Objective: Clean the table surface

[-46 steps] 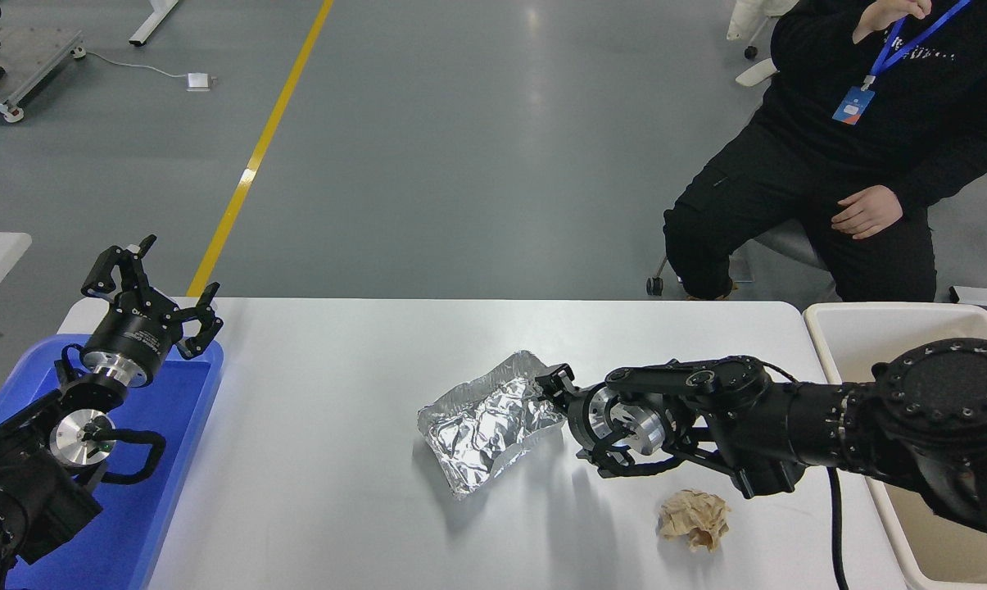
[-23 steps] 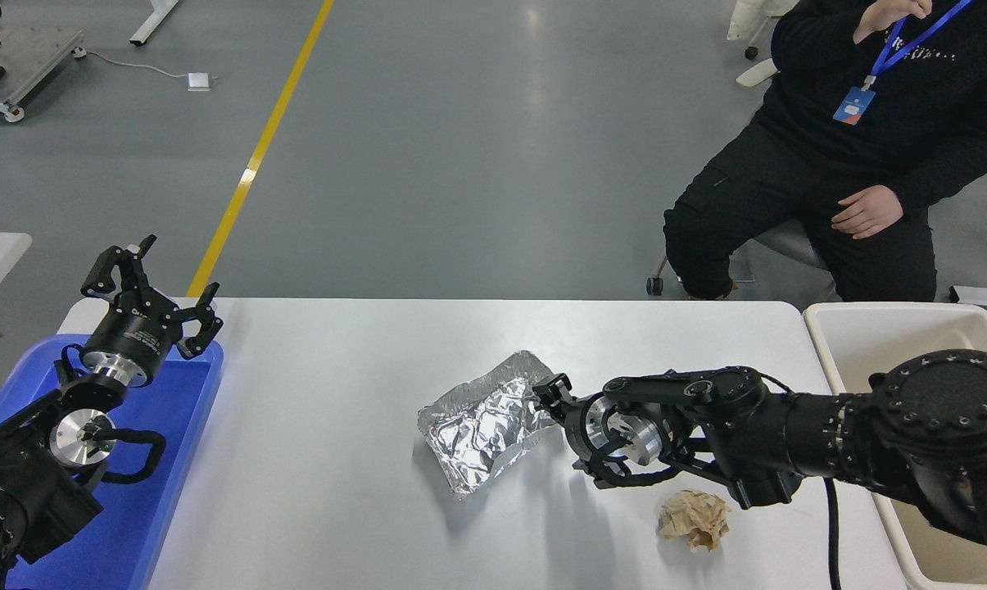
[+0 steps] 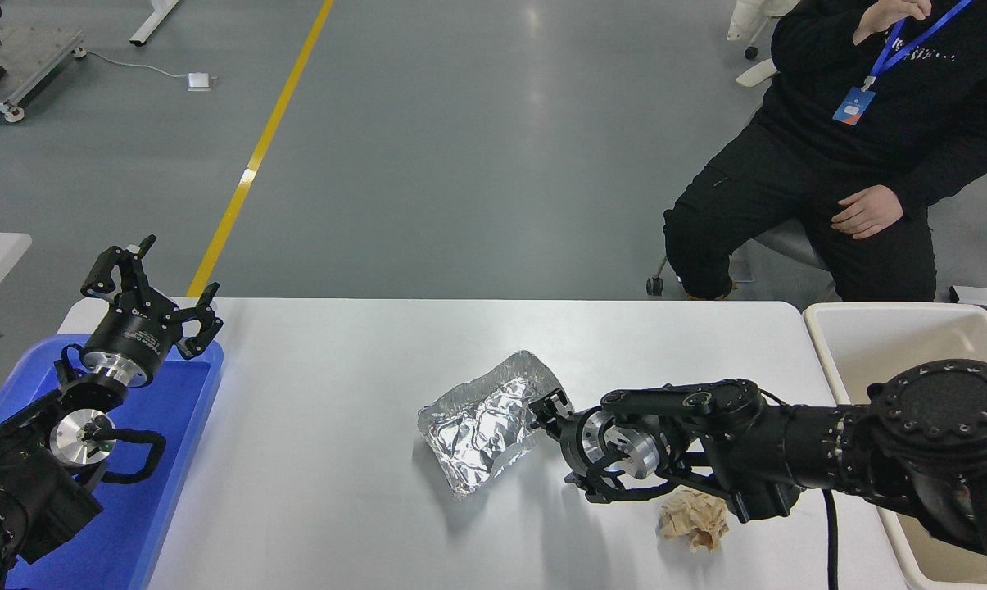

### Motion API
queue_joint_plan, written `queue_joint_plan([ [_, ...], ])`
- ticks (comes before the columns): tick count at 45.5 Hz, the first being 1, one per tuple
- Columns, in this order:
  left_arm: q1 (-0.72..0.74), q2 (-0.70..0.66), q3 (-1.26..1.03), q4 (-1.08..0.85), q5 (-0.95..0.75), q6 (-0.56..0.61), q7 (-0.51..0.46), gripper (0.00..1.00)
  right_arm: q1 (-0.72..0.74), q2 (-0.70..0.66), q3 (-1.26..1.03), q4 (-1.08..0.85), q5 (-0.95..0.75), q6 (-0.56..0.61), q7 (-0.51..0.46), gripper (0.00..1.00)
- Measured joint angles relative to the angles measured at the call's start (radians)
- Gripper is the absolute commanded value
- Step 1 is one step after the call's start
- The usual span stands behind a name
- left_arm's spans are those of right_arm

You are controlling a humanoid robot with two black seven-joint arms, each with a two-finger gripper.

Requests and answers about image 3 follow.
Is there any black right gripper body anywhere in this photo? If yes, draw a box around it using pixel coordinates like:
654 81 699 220
557 410 595 483

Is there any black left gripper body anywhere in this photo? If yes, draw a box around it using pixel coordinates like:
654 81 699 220
84 300 185 381

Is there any foil tray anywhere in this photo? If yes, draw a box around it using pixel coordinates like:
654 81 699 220
417 350 572 501

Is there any tan paper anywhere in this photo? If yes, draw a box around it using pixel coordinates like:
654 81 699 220
657 489 730 553

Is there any person's left hand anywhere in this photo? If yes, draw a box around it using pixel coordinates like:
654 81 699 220
831 185 905 239

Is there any person's right hand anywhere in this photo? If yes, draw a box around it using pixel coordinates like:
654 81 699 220
852 0 935 45

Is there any blue plastic tray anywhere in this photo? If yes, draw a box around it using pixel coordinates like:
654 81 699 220
0 334 225 590

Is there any metal wheeled platform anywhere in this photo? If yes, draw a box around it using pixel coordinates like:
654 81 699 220
0 25 87 124

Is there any white desk leg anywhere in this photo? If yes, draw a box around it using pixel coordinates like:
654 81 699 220
130 0 181 47

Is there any grey office chair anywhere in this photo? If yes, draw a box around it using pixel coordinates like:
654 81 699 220
647 217 840 302

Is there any large pale bin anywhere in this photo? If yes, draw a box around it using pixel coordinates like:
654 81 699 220
803 302 987 590

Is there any person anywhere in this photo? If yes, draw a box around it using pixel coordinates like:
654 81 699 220
663 0 987 302

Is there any white chair armrest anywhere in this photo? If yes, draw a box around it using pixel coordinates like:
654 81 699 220
736 59 781 89

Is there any white floor cable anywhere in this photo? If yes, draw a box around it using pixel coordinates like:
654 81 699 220
75 51 191 81

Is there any blue lanyard with badge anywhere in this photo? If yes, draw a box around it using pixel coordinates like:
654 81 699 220
833 0 973 125

